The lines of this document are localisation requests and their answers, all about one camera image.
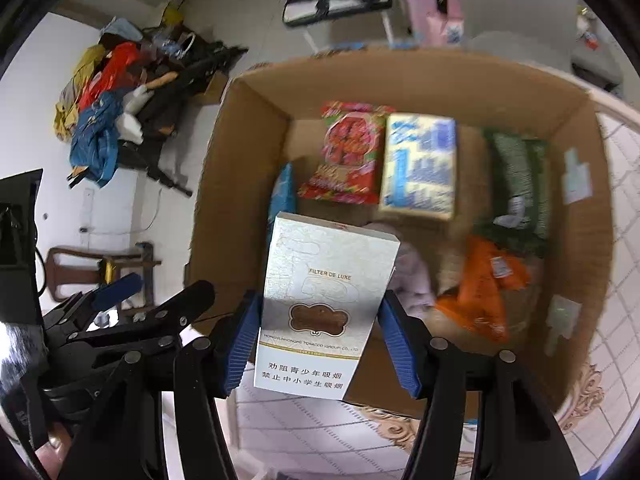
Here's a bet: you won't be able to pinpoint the front grey chair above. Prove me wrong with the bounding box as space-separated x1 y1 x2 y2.
461 0 577 70

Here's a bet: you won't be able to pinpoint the patterned table mat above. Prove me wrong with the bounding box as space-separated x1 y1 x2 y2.
219 94 640 480

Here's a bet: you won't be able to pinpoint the blue yellow tissue pack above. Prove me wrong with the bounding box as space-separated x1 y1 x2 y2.
378 113 457 221

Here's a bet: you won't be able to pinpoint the white cigarette carton box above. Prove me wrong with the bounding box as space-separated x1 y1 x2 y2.
254 212 400 400

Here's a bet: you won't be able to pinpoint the green wipes pack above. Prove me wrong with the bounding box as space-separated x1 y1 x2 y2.
475 129 551 258

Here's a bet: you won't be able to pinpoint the blue tube packet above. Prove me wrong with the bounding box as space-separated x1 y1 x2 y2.
267 162 296 244

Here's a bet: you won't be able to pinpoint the dark wooden chair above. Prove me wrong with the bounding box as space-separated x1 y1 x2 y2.
44 242 162 316

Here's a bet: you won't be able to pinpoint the purple plush toy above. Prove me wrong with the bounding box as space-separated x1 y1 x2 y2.
364 222 435 320

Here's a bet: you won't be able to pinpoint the open cardboard box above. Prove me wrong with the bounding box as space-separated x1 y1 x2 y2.
186 49 613 408

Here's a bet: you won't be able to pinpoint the red snack packet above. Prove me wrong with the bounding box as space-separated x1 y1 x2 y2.
298 101 394 205

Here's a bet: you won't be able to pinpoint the orange snack packet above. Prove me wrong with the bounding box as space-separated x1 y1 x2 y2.
435 235 532 342

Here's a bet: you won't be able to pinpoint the pile of colourful clothes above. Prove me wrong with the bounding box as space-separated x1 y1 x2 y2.
53 18 178 188

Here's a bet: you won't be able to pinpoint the pink suitcase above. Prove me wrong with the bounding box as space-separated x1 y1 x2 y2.
399 0 467 47

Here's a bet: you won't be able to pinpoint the pink paper bag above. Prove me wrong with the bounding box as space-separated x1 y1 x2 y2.
426 14 464 47

